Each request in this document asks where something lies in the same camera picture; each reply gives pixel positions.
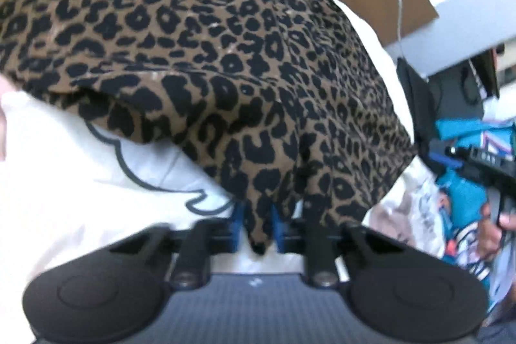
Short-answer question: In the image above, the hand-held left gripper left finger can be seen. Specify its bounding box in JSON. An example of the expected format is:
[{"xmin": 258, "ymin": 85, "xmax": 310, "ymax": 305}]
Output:
[{"xmin": 107, "ymin": 203, "xmax": 246, "ymax": 290}]

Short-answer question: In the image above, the grey laptop bag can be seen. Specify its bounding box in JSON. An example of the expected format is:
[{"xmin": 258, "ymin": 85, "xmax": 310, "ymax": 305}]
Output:
[{"xmin": 427, "ymin": 62, "xmax": 486, "ymax": 115}]

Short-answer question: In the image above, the leopard print garment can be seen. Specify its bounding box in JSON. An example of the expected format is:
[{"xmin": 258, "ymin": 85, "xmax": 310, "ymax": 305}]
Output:
[{"xmin": 0, "ymin": 0, "xmax": 418, "ymax": 256}]

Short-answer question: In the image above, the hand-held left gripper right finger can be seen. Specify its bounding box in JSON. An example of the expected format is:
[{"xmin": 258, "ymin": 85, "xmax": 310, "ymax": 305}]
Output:
[{"xmin": 271, "ymin": 205, "xmax": 408, "ymax": 290}]

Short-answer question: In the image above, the black folded garment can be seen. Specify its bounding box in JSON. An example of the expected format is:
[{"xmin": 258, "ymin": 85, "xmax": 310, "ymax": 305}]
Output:
[{"xmin": 396, "ymin": 58, "xmax": 438, "ymax": 163}]

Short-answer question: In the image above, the person's right hand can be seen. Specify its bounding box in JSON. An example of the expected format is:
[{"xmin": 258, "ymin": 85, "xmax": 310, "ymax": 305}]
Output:
[{"xmin": 478, "ymin": 203, "xmax": 516, "ymax": 261}]

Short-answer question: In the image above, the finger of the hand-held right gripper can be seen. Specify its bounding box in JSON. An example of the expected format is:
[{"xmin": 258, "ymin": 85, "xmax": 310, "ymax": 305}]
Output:
[{"xmin": 419, "ymin": 138, "xmax": 464, "ymax": 171}]

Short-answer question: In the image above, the bear print bed sheet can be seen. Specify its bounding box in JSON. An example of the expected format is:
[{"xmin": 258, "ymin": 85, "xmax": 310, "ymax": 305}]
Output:
[{"xmin": 0, "ymin": 0, "xmax": 448, "ymax": 329}]

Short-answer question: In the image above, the teal printed blanket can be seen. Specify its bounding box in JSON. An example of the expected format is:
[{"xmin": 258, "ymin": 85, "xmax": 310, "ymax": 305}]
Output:
[{"xmin": 433, "ymin": 118, "xmax": 516, "ymax": 308}]

